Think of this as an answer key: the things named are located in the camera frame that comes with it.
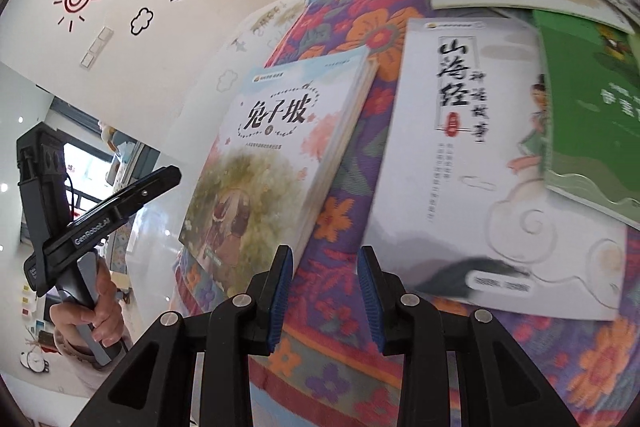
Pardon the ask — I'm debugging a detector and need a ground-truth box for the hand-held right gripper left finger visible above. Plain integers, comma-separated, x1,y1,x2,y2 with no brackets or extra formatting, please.
70,244,295,427

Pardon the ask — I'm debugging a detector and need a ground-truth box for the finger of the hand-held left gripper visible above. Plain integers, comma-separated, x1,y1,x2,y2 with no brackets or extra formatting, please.
101,165,182,221

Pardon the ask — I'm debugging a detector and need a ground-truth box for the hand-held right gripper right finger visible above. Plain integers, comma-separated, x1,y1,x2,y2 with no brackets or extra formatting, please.
357,244,571,427

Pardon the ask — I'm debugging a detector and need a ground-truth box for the pastel forest cover book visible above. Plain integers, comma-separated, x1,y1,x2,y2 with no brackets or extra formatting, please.
177,46,371,300

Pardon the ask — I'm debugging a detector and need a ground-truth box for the white book green-robed figure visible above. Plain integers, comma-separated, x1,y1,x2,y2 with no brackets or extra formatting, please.
362,17,628,323

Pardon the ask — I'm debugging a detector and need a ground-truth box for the green cover book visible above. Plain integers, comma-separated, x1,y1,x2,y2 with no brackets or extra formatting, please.
532,9,640,228

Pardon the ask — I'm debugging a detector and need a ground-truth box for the person's left forearm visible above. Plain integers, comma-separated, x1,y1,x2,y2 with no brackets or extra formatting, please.
51,329,131,373

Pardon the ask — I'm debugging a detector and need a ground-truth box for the person's left hand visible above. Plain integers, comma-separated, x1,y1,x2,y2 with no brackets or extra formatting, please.
49,258,127,349

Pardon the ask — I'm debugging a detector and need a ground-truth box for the floral blanket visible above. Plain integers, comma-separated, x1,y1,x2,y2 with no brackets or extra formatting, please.
172,0,640,427

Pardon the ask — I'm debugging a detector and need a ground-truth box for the white wall switch row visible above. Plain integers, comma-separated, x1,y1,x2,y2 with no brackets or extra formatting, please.
80,24,115,68

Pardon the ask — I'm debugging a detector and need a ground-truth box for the small black cloud wall sticker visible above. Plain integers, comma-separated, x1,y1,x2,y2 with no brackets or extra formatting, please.
131,8,155,35

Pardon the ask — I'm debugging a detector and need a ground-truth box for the round wall clock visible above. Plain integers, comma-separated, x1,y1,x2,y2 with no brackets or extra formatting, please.
20,347,48,374

